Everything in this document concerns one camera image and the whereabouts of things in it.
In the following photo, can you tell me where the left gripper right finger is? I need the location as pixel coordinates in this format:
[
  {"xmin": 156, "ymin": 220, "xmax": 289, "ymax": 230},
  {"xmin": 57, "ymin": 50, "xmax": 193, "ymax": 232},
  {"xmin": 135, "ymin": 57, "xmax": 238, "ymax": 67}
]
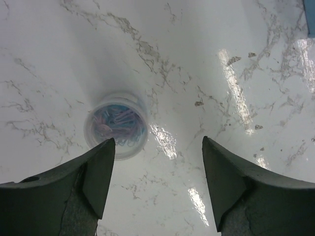
[{"xmin": 202, "ymin": 137, "xmax": 315, "ymax": 236}]

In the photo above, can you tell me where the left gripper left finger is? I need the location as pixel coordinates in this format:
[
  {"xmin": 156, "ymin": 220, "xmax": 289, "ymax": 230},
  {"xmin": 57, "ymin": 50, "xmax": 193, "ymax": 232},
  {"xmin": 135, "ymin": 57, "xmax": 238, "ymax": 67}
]
[{"xmin": 0, "ymin": 139, "xmax": 115, "ymax": 236}]

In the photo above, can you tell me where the clear jar of paperclips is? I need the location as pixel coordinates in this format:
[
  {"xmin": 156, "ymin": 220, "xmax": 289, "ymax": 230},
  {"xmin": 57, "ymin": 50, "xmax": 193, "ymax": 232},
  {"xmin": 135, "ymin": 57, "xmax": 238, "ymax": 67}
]
[{"xmin": 84, "ymin": 91, "xmax": 148, "ymax": 160}]

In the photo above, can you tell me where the light blue end drawer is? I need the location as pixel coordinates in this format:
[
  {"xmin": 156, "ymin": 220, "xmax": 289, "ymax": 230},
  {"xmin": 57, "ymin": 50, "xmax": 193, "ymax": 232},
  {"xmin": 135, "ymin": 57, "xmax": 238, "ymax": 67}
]
[{"xmin": 303, "ymin": 0, "xmax": 315, "ymax": 38}]

